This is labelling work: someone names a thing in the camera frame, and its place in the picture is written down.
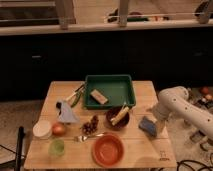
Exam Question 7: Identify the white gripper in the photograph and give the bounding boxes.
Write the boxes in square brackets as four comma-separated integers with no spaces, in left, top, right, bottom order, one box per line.
[154,116,167,134]

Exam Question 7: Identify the blue sponge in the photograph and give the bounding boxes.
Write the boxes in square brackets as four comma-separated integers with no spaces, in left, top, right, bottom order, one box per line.
[139,116,157,137]

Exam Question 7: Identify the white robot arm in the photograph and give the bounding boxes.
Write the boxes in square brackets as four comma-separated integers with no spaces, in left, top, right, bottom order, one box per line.
[152,86,213,140]

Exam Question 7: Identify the dark brown bowl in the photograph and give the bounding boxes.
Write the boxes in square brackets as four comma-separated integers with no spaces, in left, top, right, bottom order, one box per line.
[105,107,130,131]

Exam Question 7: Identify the red bowl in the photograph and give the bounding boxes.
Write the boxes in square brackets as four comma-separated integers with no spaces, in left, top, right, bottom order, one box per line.
[91,134,124,168]

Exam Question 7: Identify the white bowl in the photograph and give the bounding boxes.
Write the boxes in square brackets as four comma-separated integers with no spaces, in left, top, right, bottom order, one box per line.
[33,120,52,139]

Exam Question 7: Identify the corn cob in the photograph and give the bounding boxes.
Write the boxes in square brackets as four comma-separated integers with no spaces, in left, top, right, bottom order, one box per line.
[111,106,129,126]

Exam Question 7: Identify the tan block in tray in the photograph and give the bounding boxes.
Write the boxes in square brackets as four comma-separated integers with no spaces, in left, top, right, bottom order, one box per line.
[90,89,108,104]

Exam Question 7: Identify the green plastic tray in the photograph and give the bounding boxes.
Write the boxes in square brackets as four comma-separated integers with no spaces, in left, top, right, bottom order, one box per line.
[83,75,136,110]

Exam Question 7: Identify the bunch of dark grapes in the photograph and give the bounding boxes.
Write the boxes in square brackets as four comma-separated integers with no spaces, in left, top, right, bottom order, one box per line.
[81,115,99,135]

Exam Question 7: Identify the silver fork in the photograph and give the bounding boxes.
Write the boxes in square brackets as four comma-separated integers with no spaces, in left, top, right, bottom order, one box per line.
[73,133,105,142]

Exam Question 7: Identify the green chili pepper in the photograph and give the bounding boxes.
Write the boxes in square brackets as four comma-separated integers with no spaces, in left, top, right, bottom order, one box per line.
[71,91,82,108]

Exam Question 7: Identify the wooden folding table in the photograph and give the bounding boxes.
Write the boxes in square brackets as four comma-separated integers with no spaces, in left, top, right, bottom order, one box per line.
[24,81,176,170]

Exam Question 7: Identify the light blue cloth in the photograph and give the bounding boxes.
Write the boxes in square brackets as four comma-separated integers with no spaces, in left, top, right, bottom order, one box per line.
[56,101,79,124]

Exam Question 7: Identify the orange onion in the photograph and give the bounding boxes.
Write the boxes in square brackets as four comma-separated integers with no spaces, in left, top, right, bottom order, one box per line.
[52,123,66,136]

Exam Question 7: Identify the green cup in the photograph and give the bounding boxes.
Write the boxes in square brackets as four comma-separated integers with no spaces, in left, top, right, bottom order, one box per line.
[48,139,65,156]

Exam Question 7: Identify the white handled knife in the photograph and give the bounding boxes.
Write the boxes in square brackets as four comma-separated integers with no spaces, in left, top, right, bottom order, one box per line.
[65,84,84,101]

